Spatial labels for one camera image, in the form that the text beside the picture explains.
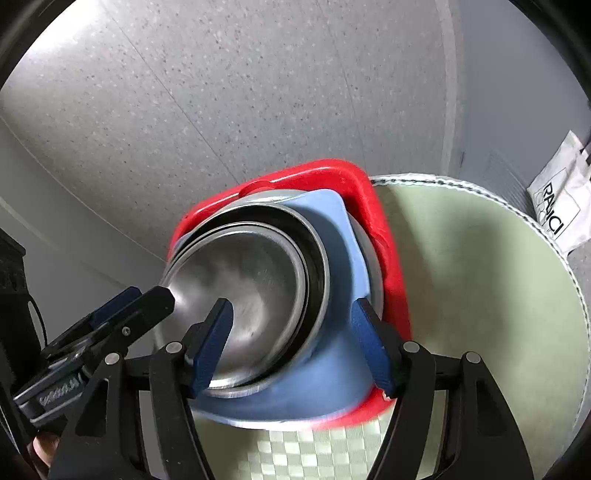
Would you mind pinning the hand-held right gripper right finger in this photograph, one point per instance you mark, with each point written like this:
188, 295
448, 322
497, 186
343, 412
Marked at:
374, 346

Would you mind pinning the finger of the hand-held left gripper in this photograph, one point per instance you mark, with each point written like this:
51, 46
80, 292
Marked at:
143, 314
117, 304

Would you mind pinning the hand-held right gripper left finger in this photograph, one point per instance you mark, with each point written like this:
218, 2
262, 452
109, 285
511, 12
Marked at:
212, 341

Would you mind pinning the blue square plate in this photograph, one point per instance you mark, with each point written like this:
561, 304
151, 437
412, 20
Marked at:
332, 369

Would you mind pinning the small steel bowl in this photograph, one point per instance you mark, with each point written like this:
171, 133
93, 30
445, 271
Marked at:
319, 281
249, 286
302, 258

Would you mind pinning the red plastic basin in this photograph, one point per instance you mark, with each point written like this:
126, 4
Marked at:
392, 277

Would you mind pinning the large steel bowl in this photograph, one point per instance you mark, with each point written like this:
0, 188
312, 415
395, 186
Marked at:
370, 270

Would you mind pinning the person's left hand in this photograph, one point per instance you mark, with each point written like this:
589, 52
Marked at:
45, 448

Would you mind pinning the dark object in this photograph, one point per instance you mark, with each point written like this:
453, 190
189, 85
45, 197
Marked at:
11, 286

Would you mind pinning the green round table mat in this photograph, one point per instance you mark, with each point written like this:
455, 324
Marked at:
485, 300

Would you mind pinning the white tote bag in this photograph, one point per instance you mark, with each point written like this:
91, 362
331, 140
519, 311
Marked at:
561, 203

